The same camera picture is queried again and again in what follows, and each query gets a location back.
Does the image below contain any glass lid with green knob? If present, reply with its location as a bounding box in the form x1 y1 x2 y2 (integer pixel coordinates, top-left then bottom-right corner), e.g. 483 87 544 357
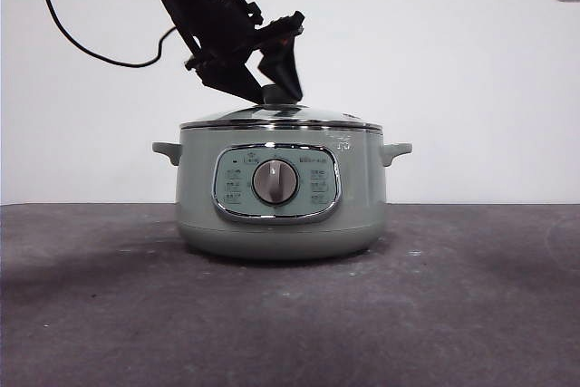
179 84 384 135

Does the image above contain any pale green electric pot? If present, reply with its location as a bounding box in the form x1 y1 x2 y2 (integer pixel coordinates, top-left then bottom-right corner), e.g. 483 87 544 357
151 126 413 263

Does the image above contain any thin black cable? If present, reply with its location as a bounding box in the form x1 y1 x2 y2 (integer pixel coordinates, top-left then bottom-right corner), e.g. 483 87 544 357
39 0 179 68

